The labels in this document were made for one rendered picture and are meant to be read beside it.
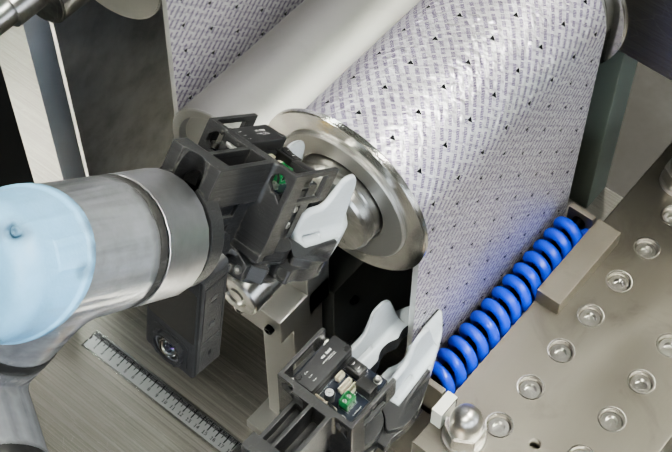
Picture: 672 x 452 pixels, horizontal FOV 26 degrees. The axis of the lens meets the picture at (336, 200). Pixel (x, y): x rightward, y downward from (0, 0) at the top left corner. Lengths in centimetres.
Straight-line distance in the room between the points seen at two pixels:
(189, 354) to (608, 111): 57
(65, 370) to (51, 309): 67
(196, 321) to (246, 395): 47
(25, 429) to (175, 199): 15
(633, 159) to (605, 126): 130
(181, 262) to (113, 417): 58
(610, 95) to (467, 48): 32
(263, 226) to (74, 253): 18
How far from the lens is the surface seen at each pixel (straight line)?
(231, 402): 136
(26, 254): 70
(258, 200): 87
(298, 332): 118
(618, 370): 124
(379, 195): 101
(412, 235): 102
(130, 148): 144
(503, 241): 122
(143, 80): 139
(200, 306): 88
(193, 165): 83
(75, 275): 72
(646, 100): 277
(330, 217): 96
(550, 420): 121
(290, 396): 109
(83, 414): 137
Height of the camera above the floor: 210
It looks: 55 degrees down
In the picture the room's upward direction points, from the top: straight up
